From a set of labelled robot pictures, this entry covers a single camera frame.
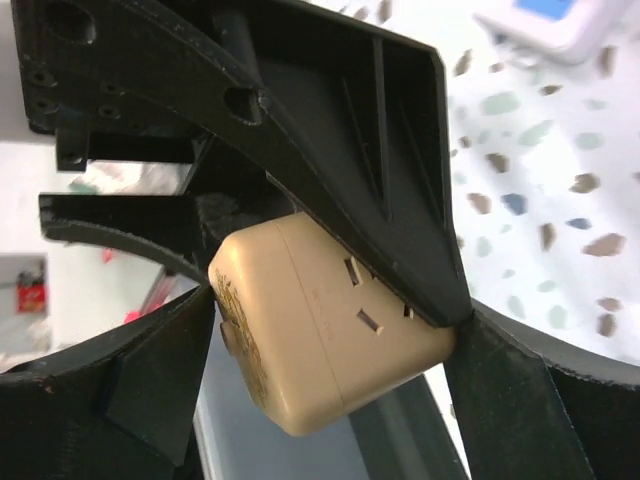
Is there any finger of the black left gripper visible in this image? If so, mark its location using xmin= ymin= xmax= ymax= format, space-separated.
xmin=167 ymin=1 xmax=472 ymax=327

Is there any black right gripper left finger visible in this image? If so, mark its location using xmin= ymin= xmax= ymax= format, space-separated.
xmin=1 ymin=287 xmax=214 ymax=479

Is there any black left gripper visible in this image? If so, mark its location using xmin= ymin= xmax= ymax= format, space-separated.
xmin=11 ymin=1 xmax=280 ymax=284

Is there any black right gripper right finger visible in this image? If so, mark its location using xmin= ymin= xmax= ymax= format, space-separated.
xmin=445 ymin=301 xmax=639 ymax=479

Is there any tan cube plug adapter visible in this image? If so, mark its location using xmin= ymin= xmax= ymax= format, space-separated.
xmin=208 ymin=213 xmax=455 ymax=436

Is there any white multicolour power strip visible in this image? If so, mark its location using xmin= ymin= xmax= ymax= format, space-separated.
xmin=473 ymin=0 xmax=637 ymax=65

